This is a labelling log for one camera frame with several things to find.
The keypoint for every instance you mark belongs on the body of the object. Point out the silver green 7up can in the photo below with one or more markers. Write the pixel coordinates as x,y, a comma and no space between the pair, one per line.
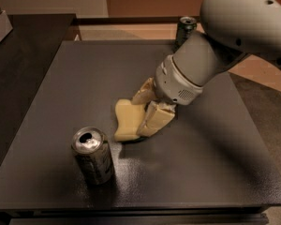
92,152

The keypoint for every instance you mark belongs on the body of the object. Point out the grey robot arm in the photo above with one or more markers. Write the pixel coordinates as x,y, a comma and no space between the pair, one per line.
232,30

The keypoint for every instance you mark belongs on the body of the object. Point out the yellow sponge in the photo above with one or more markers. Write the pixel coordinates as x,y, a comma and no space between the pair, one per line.
129,118

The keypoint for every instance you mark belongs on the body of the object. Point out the dark green soda can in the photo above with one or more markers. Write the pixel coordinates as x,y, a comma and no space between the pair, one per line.
185,27

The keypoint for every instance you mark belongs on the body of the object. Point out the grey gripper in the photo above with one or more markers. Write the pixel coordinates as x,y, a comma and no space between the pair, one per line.
172,84

